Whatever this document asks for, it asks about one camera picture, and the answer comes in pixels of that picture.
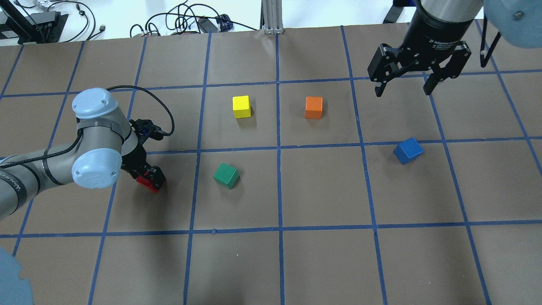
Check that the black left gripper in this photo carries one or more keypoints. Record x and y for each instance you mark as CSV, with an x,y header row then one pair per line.
x,y
134,159

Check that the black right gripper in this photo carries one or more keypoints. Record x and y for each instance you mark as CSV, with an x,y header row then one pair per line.
x,y
431,31

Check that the red wooden block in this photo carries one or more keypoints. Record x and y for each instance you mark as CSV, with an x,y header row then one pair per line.
x,y
151,181

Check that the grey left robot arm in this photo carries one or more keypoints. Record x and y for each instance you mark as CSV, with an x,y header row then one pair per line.
x,y
106,144

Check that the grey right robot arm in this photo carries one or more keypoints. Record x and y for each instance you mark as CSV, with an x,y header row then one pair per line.
x,y
517,21

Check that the blue wooden block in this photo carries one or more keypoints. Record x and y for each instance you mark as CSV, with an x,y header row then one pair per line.
x,y
408,150

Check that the green wooden block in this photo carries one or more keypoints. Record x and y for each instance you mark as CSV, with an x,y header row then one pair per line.
x,y
226,175

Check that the orange wooden block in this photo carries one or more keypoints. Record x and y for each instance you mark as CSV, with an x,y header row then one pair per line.
x,y
313,107

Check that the yellow wooden block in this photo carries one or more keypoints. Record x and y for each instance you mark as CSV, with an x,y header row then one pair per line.
x,y
241,106

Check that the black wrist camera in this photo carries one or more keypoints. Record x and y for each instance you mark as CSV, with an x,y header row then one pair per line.
x,y
145,129

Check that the aluminium frame post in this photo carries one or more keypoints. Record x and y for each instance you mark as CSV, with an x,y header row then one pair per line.
x,y
271,17

